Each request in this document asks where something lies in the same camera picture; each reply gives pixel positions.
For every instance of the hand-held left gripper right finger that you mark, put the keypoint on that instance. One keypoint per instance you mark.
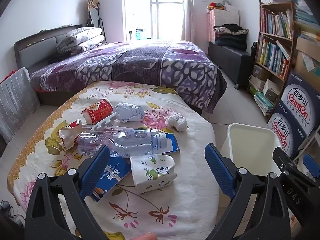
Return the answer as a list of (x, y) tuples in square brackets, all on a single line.
[(220, 170)]

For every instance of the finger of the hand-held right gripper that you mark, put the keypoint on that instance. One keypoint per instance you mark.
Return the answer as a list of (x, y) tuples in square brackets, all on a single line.
[(311, 166), (287, 160)]

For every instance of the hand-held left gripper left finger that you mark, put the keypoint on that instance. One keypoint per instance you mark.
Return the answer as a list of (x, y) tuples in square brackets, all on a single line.
[(93, 172)]

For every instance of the white plastic bin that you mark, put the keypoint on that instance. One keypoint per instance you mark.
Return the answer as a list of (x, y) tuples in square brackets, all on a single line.
[(250, 145)]

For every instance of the torn red snack wrapper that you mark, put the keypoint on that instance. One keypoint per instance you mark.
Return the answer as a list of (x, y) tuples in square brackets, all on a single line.
[(71, 136)]

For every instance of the white tissue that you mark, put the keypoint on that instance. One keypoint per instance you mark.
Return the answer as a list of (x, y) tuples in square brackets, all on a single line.
[(176, 123)]

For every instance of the person's left hand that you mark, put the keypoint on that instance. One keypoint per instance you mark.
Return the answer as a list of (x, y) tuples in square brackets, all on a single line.
[(147, 237)]

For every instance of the blue biscuit box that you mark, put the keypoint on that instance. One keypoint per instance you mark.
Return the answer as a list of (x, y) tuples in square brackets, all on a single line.
[(115, 177)]

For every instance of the white metal rack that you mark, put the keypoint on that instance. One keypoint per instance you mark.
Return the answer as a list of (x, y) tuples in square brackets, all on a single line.
[(307, 142)]

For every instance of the blue printed carton box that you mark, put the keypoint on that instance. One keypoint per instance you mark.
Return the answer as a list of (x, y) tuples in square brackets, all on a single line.
[(281, 132), (298, 100)]

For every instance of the clear plastic bottle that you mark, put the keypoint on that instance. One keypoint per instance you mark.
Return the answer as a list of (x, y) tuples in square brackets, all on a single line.
[(130, 140)]

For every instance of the white toothed plastic piece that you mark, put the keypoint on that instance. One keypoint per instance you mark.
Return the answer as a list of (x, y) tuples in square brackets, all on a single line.
[(105, 123)]

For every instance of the floral tablecloth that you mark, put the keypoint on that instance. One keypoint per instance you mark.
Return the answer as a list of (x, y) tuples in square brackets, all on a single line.
[(175, 205)]

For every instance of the green print paper cup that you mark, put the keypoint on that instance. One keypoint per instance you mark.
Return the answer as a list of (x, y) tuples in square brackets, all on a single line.
[(152, 172)]

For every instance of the floor stack of books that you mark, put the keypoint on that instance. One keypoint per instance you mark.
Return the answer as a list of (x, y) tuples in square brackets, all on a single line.
[(262, 102)]

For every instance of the red paper noodle cup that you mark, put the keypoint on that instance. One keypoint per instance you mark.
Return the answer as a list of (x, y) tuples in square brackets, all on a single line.
[(100, 110)]

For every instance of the grey crumpled paper ball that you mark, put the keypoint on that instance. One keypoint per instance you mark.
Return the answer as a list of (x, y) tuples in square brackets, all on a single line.
[(130, 112)]

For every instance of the grey checked cushion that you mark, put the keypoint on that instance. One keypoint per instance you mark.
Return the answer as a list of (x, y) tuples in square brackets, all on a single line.
[(17, 100)]

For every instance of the row of books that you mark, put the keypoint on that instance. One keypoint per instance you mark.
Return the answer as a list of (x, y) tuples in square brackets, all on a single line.
[(271, 55), (275, 22)]

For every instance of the brown cardboard box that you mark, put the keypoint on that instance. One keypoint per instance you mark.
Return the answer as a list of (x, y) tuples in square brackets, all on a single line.
[(307, 55)]

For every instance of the black bench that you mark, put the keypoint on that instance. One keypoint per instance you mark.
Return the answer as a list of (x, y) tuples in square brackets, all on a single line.
[(230, 57)]

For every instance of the black bag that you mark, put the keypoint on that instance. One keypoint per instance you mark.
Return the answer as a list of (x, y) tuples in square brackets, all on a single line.
[(254, 50)]

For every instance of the red cloth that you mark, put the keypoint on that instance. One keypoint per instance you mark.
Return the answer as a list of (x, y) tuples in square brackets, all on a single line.
[(7, 78)]

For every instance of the pile of folded clothes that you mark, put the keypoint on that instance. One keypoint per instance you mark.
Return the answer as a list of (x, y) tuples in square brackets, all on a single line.
[(232, 38)]

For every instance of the stacked pillows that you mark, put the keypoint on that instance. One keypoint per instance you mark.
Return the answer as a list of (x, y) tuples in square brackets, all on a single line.
[(80, 38)]

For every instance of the tall pile of booklets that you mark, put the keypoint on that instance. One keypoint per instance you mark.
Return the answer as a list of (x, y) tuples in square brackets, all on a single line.
[(305, 17)]

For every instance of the dark bed headboard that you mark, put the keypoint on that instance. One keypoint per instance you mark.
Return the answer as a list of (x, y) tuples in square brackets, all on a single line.
[(37, 38)]

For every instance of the green plastic basket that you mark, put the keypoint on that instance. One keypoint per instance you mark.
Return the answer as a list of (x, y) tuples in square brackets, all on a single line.
[(140, 33)]

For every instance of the black coat rack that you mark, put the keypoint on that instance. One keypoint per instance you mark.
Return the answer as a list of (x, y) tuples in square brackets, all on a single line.
[(89, 23)]

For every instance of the pink fabric cabinet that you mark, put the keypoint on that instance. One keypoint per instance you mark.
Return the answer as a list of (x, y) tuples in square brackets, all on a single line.
[(225, 17)]

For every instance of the wooden bookshelf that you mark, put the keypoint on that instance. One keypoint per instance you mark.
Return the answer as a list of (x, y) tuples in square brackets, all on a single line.
[(275, 5)]

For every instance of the white curtain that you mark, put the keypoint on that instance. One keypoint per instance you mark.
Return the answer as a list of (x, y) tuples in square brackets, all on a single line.
[(187, 10)]

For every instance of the colourful plush toy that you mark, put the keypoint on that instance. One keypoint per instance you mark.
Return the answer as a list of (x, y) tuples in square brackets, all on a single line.
[(215, 5)]

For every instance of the plaid scarf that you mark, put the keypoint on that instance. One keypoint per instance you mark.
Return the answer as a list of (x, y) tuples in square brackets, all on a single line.
[(93, 3)]

